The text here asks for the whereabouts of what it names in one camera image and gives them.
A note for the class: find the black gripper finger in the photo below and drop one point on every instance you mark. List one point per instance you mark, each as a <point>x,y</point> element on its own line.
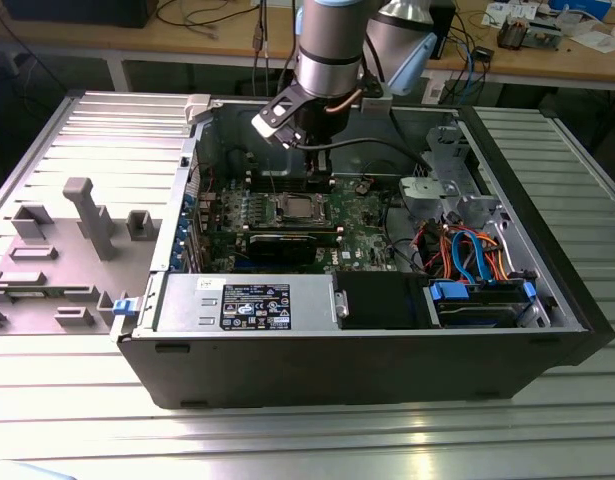
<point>313,167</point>
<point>328,167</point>

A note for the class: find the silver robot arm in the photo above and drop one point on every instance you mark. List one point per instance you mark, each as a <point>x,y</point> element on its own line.
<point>329,50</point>

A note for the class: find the CPU socket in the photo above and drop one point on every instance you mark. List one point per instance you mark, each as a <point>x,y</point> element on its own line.
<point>277,221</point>

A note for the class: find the dark battery holder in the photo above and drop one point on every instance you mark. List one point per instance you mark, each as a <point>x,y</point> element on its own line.
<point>363,187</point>

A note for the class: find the green motherboard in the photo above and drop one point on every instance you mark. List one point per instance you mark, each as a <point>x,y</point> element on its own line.
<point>357,235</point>

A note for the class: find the black graphics card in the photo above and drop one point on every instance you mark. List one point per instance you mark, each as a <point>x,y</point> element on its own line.
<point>282,247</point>

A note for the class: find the metal drive cage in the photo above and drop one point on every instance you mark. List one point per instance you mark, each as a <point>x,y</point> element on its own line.
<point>427,192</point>

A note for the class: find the white label sheet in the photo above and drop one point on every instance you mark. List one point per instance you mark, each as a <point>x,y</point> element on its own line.
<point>436,91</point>

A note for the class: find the grey case latch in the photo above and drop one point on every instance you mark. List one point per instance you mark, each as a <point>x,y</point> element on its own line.
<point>197,107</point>

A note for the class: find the hard disk in blue carrier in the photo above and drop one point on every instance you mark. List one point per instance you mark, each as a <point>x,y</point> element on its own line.
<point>449,291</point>

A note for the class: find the small black adapter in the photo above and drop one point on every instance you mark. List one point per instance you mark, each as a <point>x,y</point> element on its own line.
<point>484,53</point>

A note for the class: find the silver power supply unit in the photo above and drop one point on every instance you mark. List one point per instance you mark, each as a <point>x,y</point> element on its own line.
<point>187,300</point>

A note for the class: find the black PC case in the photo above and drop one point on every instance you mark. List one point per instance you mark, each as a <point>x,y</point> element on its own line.
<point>337,370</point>

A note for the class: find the white papers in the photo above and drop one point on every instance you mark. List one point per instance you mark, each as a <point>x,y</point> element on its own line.
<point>497,12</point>
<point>602,40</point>

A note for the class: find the metal heat sink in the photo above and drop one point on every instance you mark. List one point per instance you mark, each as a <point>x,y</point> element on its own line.
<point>511,32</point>

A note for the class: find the wooden desk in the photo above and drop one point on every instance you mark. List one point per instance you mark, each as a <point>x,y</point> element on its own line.
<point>537,65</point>

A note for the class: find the blue case latch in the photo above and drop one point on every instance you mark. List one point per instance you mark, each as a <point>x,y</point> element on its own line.
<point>124,306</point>

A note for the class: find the grey metal device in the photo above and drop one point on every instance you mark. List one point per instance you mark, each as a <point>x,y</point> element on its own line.
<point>542,35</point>

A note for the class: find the grey parts rack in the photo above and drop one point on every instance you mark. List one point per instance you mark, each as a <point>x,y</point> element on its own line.
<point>62,280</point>

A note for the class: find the blue box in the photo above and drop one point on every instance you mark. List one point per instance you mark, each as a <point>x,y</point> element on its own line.
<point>582,6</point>

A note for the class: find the green RAM stick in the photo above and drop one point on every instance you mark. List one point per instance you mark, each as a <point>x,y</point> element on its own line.
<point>29,295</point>

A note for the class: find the large white camera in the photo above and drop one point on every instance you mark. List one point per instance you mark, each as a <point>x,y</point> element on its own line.
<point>267,125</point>

